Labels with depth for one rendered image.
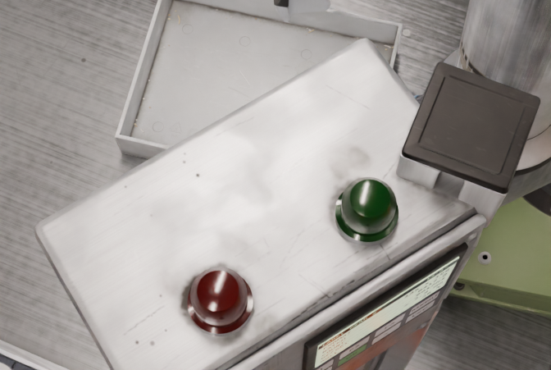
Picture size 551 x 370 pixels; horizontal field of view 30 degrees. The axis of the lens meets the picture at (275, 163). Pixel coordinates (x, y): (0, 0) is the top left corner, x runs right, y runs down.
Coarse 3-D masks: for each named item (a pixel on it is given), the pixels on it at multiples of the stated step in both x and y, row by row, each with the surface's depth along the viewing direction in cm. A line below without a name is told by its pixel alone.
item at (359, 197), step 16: (352, 192) 41; (368, 192) 40; (384, 192) 41; (336, 208) 42; (352, 208) 40; (368, 208) 40; (384, 208) 40; (336, 224) 42; (352, 224) 41; (368, 224) 40; (384, 224) 41; (352, 240) 42; (368, 240) 42; (384, 240) 42
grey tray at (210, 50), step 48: (192, 0) 119; (240, 0) 116; (144, 48) 112; (192, 48) 117; (240, 48) 117; (288, 48) 117; (336, 48) 117; (384, 48) 117; (144, 96) 115; (192, 96) 115; (240, 96) 115; (144, 144) 109
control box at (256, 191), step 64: (320, 64) 45; (384, 64) 45; (256, 128) 44; (320, 128) 44; (384, 128) 44; (128, 192) 43; (192, 192) 43; (256, 192) 43; (320, 192) 43; (448, 192) 43; (64, 256) 42; (128, 256) 42; (192, 256) 42; (256, 256) 42; (320, 256) 42; (384, 256) 42; (128, 320) 41; (256, 320) 41; (320, 320) 41
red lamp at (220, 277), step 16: (208, 272) 39; (224, 272) 39; (192, 288) 40; (208, 288) 39; (224, 288) 39; (240, 288) 39; (192, 304) 39; (208, 304) 39; (224, 304) 39; (240, 304) 39; (192, 320) 41; (208, 320) 39; (224, 320) 39; (240, 320) 40
